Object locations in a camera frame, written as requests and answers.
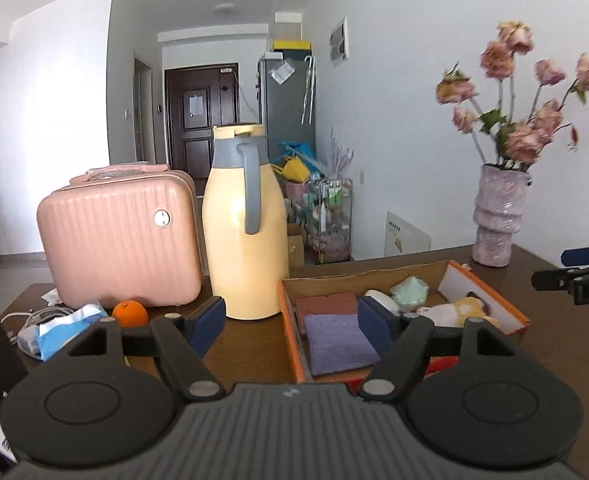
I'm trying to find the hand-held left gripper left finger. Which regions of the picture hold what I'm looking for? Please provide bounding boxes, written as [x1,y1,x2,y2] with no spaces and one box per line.
[67,296,226,403]

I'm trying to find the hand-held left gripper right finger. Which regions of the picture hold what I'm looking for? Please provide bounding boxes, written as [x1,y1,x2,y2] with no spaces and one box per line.
[357,296,523,403]

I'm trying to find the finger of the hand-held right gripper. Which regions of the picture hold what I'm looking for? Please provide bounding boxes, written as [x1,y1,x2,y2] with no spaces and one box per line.
[561,241,589,267]
[531,267,583,292]

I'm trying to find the white ball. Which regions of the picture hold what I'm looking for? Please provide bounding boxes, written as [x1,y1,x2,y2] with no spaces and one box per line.
[363,289,400,318]

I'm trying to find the purple towel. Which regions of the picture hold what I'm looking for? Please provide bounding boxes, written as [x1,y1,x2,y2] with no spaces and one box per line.
[305,313,381,377]

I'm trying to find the brown layered sponge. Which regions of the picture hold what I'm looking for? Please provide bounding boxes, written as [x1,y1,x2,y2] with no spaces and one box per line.
[294,292,360,338]

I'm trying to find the red cardboard box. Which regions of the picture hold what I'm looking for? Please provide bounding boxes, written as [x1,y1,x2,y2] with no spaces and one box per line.
[277,259,531,386]

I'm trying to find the yellow white cat plush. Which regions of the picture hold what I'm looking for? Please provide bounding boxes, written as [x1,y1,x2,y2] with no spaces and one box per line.
[415,296,503,333]

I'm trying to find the orange fruit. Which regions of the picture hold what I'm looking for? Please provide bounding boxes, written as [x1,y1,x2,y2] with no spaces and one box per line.
[112,300,149,330]

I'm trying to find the pale purple vase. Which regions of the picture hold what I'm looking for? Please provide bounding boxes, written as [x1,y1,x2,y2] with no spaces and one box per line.
[472,162,532,267]

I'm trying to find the yellow thermos jug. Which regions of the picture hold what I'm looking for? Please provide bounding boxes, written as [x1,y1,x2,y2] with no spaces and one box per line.
[202,123,291,321]

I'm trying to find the white board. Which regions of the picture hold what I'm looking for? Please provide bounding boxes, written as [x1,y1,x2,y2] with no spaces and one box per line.
[383,210,433,258]

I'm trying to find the clear storage rack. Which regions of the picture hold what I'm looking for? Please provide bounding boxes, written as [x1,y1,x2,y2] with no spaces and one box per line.
[305,176,354,265]

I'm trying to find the pink suitcase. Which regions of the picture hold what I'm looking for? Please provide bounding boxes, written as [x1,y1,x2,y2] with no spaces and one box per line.
[37,162,204,309]

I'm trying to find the dried pink roses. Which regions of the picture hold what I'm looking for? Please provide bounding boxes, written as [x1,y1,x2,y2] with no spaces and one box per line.
[435,20,589,173]

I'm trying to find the blue white tissue pack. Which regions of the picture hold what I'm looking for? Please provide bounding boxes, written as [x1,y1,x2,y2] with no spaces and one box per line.
[37,302,110,362]

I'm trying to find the pale dried plant sprigs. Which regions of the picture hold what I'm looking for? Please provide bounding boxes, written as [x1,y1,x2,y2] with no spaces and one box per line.
[327,127,355,178]

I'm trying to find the yellow watering can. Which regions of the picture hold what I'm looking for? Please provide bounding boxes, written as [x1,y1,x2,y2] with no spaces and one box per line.
[280,156,311,183]

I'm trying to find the dark brown entrance door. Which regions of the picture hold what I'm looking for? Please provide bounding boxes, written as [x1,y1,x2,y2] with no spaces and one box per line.
[163,62,240,171]

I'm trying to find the grey interior door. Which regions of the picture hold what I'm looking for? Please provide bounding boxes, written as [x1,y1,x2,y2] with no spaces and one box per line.
[133,55,154,163]

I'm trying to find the grey refrigerator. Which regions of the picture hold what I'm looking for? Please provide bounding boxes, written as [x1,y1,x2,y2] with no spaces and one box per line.
[258,50,318,166]

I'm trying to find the clear umbrella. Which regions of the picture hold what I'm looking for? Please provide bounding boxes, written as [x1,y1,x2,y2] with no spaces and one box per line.
[301,56,318,126]

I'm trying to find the clear plastic pouch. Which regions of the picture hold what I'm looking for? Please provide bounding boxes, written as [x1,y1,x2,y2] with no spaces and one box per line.
[269,60,296,86]

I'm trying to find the white cable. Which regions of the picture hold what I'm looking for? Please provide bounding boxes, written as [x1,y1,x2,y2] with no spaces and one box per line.
[0,307,72,356]

